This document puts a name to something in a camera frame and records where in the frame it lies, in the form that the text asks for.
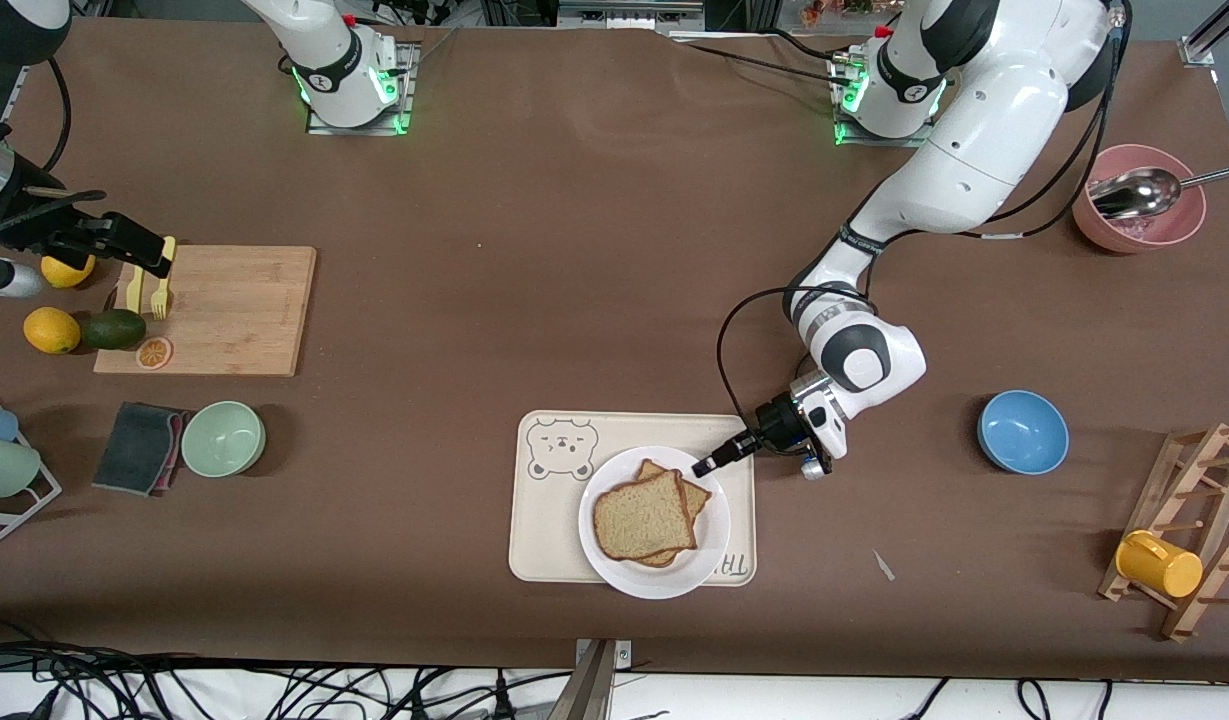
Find light bread slice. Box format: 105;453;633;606
592;470;698;563

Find white round plate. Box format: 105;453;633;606
577;445;733;601

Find yellow lemon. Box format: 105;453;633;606
41;254;96;290
23;307;82;355

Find dark-crust toast slice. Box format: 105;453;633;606
634;459;714;569

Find yellow plastic fork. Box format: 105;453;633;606
151;236;177;321

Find green avocado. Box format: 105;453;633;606
81;309;148;351

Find wooden cutting board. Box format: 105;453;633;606
93;245;318;378

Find pink folded cloth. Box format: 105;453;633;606
166;410;193;493

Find cream bear print tray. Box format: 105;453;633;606
508;410;757;587

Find dark grey folded cloth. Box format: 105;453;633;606
91;402;183;498

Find pale green bowl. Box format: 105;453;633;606
181;401;267;478

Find pale green cup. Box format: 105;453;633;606
0;437;42;498

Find blue bowl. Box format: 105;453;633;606
977;390;1070;476

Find pink bowl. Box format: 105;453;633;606
1072;144;1207;254

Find wooden cup rack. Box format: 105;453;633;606
1097;422;1229;643

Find yellow mug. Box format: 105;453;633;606
1115;530;1205;599

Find colourful small items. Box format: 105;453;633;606
802;0;875;26

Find metal spoon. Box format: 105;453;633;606
1088;165;1229;221

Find white wire rack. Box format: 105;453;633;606
0;393;63;553

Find metal camera stand post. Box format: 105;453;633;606
549;638;633;720

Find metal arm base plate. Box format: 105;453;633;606
829;55;940;149
306;40;417;136

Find metal frame structure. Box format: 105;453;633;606
554;0;710;31

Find black floor cable bundle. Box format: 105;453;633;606
0;615;575;720

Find aluminium frame profile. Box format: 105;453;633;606
1179;0;1229;69

